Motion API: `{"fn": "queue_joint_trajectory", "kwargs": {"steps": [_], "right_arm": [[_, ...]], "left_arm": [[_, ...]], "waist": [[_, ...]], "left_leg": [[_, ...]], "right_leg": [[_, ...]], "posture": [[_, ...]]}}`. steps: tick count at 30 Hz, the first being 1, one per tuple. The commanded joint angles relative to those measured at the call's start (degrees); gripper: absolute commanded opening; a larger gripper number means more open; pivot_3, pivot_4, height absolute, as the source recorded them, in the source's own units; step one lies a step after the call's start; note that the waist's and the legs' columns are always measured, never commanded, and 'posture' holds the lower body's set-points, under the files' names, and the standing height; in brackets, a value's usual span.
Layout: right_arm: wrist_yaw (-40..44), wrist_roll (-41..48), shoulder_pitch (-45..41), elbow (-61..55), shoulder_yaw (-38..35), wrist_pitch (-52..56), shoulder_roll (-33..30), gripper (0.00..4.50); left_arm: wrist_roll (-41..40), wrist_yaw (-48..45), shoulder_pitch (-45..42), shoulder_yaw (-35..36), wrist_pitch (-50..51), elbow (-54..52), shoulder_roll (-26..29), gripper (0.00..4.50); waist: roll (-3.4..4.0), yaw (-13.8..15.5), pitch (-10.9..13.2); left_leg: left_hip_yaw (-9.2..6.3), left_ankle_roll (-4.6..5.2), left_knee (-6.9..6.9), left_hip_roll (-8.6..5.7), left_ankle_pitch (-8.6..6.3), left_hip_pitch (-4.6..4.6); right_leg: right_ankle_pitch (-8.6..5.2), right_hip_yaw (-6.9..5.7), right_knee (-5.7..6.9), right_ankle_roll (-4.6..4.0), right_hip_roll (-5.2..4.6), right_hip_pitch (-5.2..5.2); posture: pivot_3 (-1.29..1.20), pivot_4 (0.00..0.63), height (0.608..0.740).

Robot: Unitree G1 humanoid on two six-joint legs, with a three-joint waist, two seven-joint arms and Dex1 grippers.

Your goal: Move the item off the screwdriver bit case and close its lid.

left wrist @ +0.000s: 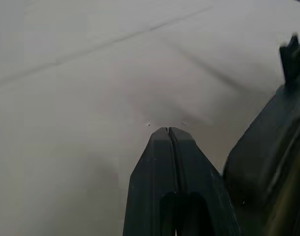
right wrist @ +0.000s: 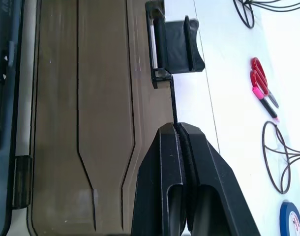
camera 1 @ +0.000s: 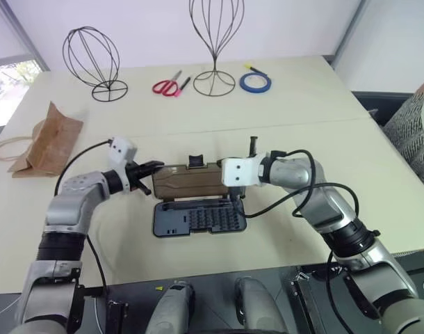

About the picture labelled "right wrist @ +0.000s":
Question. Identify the black marker with pink cap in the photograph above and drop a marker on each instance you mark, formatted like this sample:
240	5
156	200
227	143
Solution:
268	105

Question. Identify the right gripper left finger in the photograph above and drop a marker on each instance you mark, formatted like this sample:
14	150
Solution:
157	172

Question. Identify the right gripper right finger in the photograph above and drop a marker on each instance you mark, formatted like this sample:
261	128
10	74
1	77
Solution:
214	177

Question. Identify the blue tape roll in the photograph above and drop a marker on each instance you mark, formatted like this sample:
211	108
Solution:
284	216

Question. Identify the screwdriver bit case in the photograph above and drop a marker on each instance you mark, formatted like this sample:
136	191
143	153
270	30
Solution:
103	98

